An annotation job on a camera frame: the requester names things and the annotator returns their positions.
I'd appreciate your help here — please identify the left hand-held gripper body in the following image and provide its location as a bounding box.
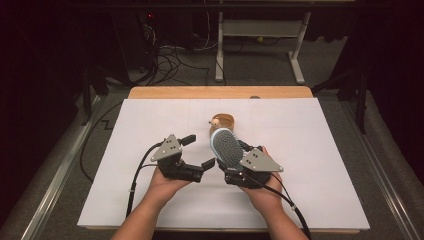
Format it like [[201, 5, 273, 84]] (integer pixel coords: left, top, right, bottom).
[[149, 133, 205, 184]]

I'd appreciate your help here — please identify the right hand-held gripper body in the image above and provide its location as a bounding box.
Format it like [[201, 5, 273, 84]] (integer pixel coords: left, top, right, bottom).
[[223, 148, 285, 190]]

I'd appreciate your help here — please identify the light blue hairbrush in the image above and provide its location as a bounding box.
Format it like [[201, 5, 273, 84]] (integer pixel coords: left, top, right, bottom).
[[209, 127, 246, 172]]

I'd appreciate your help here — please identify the wooden cup with small figure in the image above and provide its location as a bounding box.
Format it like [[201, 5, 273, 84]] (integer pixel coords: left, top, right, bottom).
[[209, 113, 236, 137]]

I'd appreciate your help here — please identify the person's left hand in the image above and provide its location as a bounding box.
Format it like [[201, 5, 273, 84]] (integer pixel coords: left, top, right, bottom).
[[148, 166, 193, 209]]

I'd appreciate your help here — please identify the person's right hand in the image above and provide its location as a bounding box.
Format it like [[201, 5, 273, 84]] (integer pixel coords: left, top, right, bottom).
[[239, 145, 284, 214]]

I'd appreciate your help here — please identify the wooden table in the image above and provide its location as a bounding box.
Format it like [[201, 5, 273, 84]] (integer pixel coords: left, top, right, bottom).
[[84, 85, 361, 234]]

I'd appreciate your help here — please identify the white board sheet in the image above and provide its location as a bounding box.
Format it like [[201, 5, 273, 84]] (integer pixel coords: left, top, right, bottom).
[[77, 97, 371, 232]]

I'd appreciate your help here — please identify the dark metal stand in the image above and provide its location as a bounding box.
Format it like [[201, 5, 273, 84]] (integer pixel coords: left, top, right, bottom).
[[81, 64, 134, 126], [311, 66, 368, 134]]

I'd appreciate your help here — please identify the black computer tower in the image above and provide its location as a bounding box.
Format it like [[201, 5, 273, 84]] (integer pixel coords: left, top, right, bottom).
[[113, 11, 158, 73]]

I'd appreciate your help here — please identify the white metal stand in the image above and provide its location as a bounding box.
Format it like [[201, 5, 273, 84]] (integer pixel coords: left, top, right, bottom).
[[214, 11, 307, 85]]

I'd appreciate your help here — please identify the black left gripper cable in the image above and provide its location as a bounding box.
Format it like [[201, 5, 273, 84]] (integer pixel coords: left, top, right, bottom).
[[125, 141, 164, 218]]

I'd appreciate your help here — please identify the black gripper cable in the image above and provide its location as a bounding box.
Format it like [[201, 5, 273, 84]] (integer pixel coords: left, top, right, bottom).
[[125, 141, 164, 218], [246, 173, 313, 240]]

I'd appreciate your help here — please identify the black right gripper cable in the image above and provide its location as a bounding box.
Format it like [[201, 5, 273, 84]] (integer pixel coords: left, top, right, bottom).
[[246, 173, 313, 240]]

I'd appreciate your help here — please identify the bundle of floor cables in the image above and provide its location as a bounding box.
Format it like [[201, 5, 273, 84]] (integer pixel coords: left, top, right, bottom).
[[139, 43, 228, 86]]

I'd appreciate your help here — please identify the black floor cable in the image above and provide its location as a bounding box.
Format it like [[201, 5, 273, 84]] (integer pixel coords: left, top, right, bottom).
[[79, 101, 124, 183]]

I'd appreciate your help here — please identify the aluminium floor rail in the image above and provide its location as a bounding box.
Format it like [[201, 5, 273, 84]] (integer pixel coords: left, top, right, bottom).
[[19, 94, 108, 240], [339, 99, 424, 240]]

